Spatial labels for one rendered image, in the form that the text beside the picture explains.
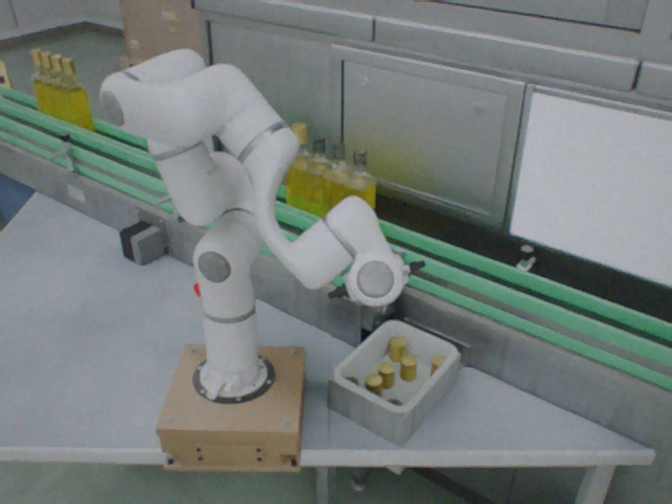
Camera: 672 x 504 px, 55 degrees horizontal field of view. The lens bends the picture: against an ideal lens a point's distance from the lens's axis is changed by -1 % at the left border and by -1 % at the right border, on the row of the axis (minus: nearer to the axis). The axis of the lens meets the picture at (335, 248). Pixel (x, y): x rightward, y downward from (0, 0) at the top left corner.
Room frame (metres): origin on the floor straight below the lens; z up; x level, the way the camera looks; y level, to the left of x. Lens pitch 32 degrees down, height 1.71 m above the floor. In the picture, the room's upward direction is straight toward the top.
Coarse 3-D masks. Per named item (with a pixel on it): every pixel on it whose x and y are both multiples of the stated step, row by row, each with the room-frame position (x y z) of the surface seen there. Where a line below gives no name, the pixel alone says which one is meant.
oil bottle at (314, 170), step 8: (312, 160) 1.36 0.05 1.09; (328, 160) 1.36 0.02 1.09; (304, 168) 1.35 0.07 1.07; (312, 168) 1.34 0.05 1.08; (320, 168) 1.33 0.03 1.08; (304, 176) 1.35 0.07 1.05; (312, 176) 1.34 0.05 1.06; (320, 176) 1.32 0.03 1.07; (304, 184) 1.35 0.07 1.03; (312, 184) 1.34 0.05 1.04; (320, 184) 1.33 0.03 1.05; (304, 192) 1.35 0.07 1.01; (312, 192) 1.34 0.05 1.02; (320, 192) 1.32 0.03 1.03; (304, 200) 1.35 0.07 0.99; (312, 200) 1.34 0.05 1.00; (320, 200) 1.32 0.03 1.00; (312, 208) 1.34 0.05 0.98; (320, 208) 1.32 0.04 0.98; (320, 216) 1.32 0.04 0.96
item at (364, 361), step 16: (384, 336) 1.06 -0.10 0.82; (400, 336) 1.07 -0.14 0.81; (416, 336) 1.05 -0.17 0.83; (432, 336) 1.03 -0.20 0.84; (352, 352) 0.99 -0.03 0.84; (368, 352) 1.01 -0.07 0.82; (384, 352) 1.05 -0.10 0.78; (416, 352) 1.04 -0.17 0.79; (432, 352) 1.02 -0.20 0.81; (448, 352) 1.00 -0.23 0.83; (336, 368) 0.94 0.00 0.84; (352, 368) 0.97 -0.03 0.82; (368, 368) 1.01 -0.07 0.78; (352, 384) 0.89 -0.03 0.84; (400, 384) 0.97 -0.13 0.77; (416, 384) 0.97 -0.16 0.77; (432, 384) 0.90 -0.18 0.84; (384, 400) 0.85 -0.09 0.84; (400, 400) 0.92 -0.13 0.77; (416, 400) 0.85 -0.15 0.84
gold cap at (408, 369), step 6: (402, 360) 0.99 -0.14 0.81; (408, 360) 0.99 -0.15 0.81; (414, 360) 0.99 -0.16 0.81; (402, 366) 0.98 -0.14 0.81; (408, 366) 0.98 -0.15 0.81; (414, 366) 0.98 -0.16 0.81; (402, 372) 0.98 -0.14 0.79; (408, 372) 0.98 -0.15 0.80; (414, 372) 0.98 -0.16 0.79; (402, 378) 0.98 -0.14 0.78; (408, 378) 0.98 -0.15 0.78; (414, 378) 0.98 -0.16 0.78
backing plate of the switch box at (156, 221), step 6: (138, 210) 1.54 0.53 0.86; (144, 210) 1.52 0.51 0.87; (138, 216) 1.54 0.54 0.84; (144, 216) 1.52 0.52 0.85; (150, 216) 1.51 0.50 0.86; (156, 216) 1.49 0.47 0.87; (150, 222) 1.51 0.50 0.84; (156, 222) 1.49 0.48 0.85; (162, 222) 1.48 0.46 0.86; (162, 228) 1.48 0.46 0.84; (162, 234) 1.48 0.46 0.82; (162, 240) 1.49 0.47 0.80
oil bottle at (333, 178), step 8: (328, 168) 1.32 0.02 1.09; (336, 168) 1.31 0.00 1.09; (344, 168) 1.31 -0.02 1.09; (328, 176) 1.31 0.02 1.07; (336, 176) 1.30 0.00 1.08; (344, 176) 1.30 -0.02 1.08; (328, 184) 1.31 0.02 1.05; (336, 184) 1.29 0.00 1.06; (328, 192) 1.31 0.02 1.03; (336, 192) 1.29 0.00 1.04; (328, 200) 1.31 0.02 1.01; (336, 200) 1.29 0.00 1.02; (328, 208) 1.31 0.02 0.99
